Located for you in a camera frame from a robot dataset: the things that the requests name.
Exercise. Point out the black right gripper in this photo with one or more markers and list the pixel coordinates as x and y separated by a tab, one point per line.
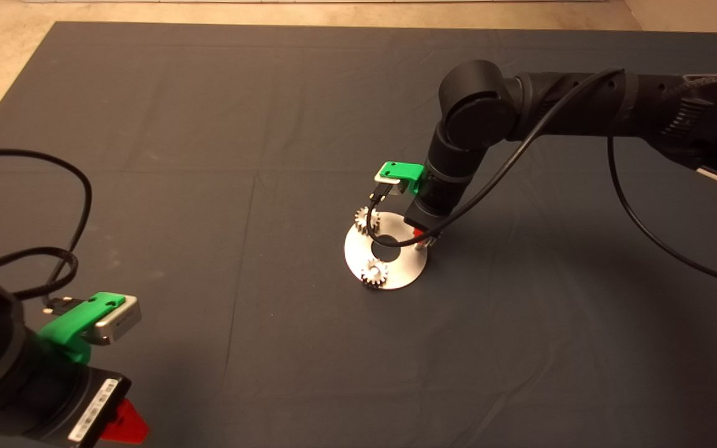
433	205

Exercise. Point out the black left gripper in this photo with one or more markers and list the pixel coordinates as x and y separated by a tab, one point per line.
35	407

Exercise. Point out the small steel planetary gear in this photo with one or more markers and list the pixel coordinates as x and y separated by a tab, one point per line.
373	274
428	242
361	219

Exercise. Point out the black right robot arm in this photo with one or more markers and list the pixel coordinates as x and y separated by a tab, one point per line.
582	102

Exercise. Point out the round metal carrier plate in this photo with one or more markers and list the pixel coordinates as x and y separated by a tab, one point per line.
358	255

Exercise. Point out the dark grey table cloth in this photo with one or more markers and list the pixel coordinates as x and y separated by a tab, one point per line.
271	124

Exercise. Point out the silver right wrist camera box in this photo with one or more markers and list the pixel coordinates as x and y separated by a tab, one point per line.
388	182

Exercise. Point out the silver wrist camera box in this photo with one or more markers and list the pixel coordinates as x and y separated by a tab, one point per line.
121	322
388	182

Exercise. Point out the green right camera mount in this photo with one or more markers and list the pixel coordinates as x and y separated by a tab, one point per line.
403	170

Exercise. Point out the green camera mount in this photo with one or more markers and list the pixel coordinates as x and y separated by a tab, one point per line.
72	322
403	170

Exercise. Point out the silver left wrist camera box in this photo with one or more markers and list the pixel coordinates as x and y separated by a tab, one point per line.
121	322

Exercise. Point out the green left camera mount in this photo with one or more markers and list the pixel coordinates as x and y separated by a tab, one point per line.
72	322

